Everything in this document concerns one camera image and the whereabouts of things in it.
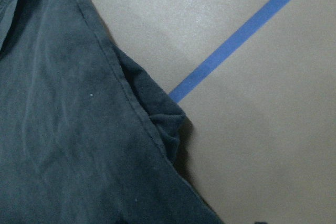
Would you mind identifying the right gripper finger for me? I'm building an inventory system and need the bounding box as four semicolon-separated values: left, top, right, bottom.
254;221;267;224

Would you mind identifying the black graphic t-shirt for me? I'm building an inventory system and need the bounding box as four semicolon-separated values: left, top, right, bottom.
1;0;221;223

